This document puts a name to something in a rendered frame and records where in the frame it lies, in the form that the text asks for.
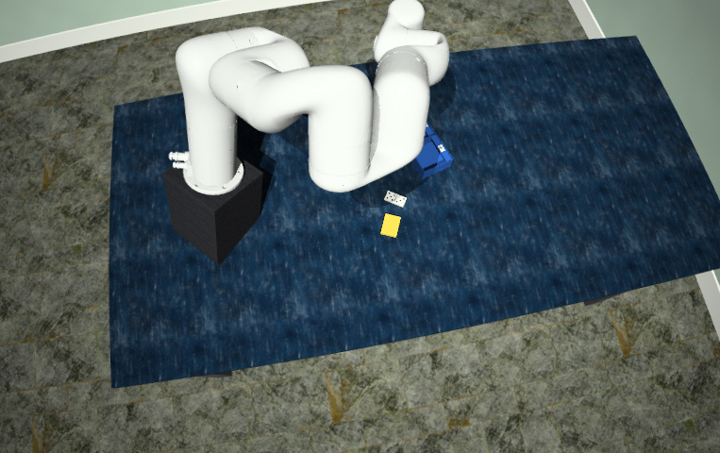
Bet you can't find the yellow sticky note pad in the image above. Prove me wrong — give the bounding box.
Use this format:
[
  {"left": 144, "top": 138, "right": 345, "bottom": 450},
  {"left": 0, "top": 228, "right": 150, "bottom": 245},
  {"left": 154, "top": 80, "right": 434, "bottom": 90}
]
[{"left": 380, "top": 213, "right": 401, "bottom": 238}]

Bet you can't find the grey and white domino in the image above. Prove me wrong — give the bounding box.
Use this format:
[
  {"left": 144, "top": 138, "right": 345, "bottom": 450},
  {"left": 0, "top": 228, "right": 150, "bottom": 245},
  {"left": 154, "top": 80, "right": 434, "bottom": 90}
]
[{"left": 384, "top": 191, "right": 407, "bottom": 208}]

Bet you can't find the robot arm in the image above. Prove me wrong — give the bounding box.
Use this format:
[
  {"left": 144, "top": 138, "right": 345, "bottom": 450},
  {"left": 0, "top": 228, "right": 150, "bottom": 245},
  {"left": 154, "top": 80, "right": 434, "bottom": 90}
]
[{"left": 169, "top": 0, "right": 449, "bottom": 194}]

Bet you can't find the blue rack of bins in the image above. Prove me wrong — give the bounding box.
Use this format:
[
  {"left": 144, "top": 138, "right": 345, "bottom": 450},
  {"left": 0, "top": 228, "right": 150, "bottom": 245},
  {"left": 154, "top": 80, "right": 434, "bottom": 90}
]
[{"left": 412, "top": 121, "right": 453, "bottom": 179}]

